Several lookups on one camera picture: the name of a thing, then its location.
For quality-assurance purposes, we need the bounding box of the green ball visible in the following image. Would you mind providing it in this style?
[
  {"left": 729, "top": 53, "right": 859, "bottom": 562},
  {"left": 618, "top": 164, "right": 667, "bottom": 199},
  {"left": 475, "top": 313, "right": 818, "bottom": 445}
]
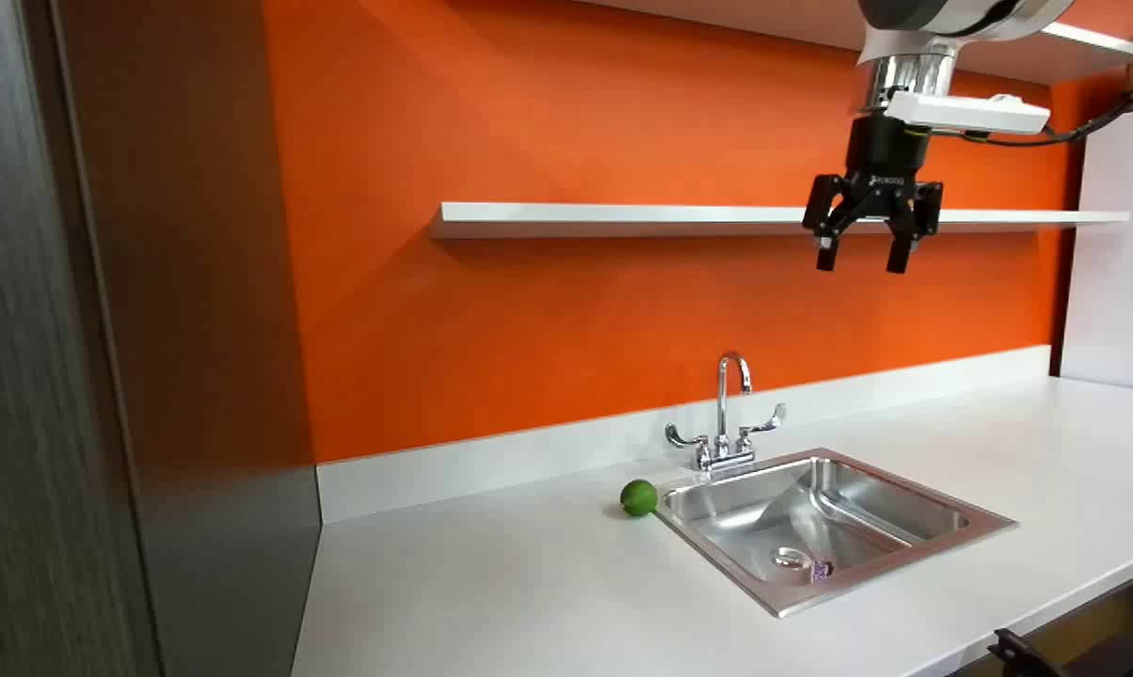
[{"left": 618, "top": 479, "right": 663, "bottom": 521}]

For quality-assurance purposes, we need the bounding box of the white side panel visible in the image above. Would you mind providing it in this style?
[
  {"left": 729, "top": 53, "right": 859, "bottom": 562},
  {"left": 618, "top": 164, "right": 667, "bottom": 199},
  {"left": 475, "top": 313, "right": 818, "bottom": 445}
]
[{"left": 1062, "top": 103, "right": 1133, "bottom": 395}]

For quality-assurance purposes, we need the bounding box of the grey wood-grain cabinet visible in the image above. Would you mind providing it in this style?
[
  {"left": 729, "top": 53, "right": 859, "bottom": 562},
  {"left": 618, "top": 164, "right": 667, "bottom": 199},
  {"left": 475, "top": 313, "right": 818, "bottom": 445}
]
[{"left": 0, "top": 0, "right": 327, "bottom": 677}]

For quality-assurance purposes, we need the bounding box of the white light bar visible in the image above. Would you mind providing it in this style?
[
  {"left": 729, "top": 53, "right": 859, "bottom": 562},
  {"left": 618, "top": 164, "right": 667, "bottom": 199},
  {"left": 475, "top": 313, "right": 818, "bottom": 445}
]
[{"left": 1040, "top": 19, "right": 1133, "bottom": 63}]

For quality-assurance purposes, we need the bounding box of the white backsplash strip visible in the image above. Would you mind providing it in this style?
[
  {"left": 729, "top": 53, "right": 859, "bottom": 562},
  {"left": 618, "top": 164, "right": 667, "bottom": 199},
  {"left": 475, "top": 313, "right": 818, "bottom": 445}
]
[{"left": 312, "top": 342, "right": 1055, "bottom": 528}]

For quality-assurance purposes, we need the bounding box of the chrome faucet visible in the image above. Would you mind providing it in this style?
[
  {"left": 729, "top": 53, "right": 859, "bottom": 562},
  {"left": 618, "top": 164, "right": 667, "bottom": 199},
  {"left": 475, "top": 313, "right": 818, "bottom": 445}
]
[{"left": 663, "top": 351, "right": 790, "bottom": 481}]

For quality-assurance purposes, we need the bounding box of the black bracket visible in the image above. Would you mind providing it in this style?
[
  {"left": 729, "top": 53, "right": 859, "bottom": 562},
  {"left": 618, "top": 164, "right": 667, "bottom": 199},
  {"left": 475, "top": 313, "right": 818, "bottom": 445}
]
[{"left": 984, "top": 625, "right": 1065, "bottom": 677}]

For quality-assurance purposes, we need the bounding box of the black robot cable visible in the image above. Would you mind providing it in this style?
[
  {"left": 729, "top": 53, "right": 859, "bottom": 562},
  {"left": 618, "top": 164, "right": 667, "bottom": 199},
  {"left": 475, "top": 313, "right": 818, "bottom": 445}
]
[{"left": 961, "top": 44, "right": 1133, "bottom": 154}]

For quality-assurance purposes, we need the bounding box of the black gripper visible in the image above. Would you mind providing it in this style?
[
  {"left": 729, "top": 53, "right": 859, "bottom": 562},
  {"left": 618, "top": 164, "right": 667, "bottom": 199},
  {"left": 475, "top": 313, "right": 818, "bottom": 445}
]
[{"left": 799, "top": 114, "right": 948, "bottom": 277}]

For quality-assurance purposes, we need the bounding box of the white floating wall shelf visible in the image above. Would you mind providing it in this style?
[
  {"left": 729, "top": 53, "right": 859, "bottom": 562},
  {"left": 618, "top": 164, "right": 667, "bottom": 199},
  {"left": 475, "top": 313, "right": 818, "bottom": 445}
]
[{"left": 427, "top": 199, "right": 1133, "bottom": 246}]

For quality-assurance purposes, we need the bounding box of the stainless steel sink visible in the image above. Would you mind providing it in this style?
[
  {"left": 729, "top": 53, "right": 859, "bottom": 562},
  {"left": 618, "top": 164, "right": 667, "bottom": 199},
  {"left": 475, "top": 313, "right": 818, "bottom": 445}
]
[{"left": 656, "top": 445, "right": 1021, "bottom": 619}]

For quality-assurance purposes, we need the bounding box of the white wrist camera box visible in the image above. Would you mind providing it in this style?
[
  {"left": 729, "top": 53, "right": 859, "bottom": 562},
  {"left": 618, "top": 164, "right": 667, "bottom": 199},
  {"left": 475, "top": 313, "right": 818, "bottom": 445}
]
[{"left": 885, "top": 88, "right": 1055, "bottom": 139}]

